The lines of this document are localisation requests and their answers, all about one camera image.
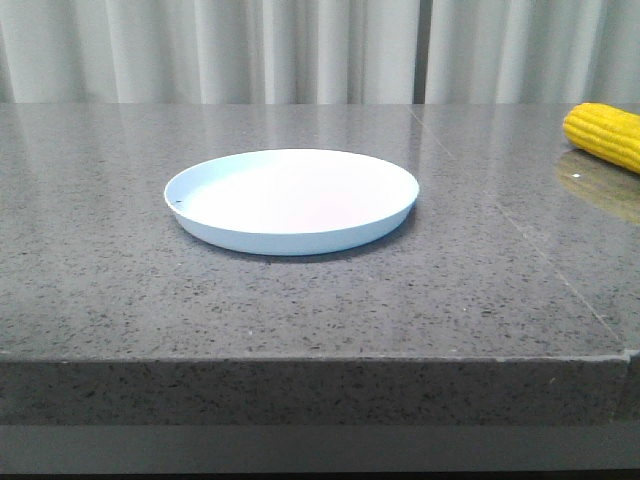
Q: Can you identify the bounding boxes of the white pleated curtain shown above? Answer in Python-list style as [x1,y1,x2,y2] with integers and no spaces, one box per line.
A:
[1,1,639,104]

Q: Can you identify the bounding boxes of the yellow corn cob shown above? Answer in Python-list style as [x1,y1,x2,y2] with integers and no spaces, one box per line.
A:
[563,103,639,174]

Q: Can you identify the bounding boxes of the light blue round plate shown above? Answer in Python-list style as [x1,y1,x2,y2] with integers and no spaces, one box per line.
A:
[164,149,420,256]

